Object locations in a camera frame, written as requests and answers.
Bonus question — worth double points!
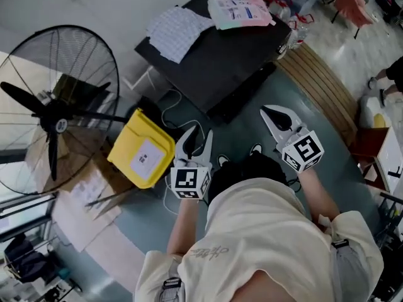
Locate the person's right forearm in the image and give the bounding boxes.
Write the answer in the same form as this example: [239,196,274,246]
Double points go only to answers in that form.
[297,168,341,223]

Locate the red-brown wooden cabinet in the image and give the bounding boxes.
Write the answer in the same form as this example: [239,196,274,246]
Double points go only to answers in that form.
[349,126,391,192]

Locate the flat cardboard sheet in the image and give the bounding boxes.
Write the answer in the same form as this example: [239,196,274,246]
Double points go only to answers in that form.
[71,181,123,253]

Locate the person's black trousers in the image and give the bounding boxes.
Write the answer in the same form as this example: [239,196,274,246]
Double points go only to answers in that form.
[207,154,287,206]

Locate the dark garment rack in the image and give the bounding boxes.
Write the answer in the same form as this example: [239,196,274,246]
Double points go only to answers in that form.
[3,233,59,284]

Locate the white checked cloth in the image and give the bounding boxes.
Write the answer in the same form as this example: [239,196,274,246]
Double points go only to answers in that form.
[146,6,217,64]

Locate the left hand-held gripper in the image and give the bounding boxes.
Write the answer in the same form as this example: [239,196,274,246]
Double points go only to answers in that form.
[169,125,215,201]

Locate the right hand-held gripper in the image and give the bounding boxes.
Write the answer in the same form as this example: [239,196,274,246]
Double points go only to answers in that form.
[259,104,325,174]

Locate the brown cardboard box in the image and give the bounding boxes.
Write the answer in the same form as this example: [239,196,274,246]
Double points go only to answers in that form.
[25,127,139,223]

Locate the yellow lidded black bin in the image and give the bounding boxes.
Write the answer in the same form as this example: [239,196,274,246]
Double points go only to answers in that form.
[106,108,176,190]

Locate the pink chair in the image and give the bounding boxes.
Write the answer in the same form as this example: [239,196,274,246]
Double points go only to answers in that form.
[330,0,376,40]

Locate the large black floor fan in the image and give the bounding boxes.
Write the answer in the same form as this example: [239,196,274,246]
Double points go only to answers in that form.
[0,25,128,196]

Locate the egg-shaped pillow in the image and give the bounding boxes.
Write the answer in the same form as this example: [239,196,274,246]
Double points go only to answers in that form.
[358,95,393,129]

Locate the pink detergent pouch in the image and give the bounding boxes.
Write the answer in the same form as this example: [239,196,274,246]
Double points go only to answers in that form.
[207,0,277,31]

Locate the clear water jug red handle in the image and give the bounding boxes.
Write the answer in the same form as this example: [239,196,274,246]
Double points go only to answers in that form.
[287,13,315,50]

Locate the person's beige t-shirt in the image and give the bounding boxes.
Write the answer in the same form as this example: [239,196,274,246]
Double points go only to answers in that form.
[135,177,383,302]

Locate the curved wooden slatted bench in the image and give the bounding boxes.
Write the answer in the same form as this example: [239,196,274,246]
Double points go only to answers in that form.
[276,41,360,147]

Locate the grey shoulder strap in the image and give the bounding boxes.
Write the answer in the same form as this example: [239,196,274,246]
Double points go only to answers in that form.
[319,214,378,302]
[159,259,186,302]

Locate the black washing machine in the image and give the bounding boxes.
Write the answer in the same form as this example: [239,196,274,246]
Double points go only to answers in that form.
[134,0,292,124]

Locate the person's left forearm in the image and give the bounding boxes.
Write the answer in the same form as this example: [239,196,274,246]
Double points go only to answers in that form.
[166,198,205,256]

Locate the white table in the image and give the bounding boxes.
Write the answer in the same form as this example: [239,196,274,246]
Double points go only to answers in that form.
[376,126,403,194]

